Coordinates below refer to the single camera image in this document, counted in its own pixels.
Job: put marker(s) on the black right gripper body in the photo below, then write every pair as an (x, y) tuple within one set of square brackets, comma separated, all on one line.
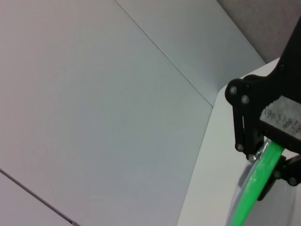
[(279, 82)]

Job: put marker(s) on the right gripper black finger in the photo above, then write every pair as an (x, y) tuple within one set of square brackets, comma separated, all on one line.
[(284, 168), (247, 131)]

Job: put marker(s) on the transparent green-edged document bag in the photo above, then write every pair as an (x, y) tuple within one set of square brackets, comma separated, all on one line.
[(257, 181)]

